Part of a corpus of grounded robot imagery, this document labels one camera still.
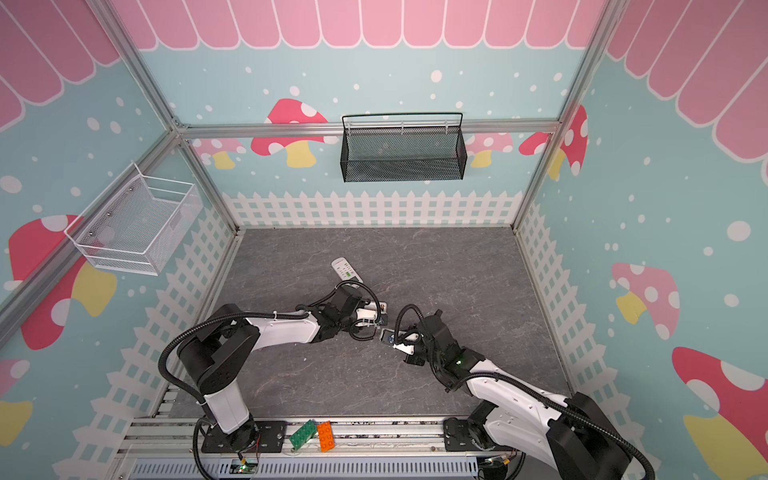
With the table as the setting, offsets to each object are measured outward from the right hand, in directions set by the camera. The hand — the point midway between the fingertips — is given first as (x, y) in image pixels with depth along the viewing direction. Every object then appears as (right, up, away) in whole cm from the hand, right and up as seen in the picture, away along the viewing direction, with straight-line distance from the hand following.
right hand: (400, 330), depth 84 cm
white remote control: (-19, +15, +22) cm, 32 cm away
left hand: (-13, +5, +12) cm, 18 cm away
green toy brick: (-25, -24, -10) cm, 36 cm away
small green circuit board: (-38, -31, -11) cm, 50 cm away
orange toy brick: (-19, -24, -9) cm, 32 cm away
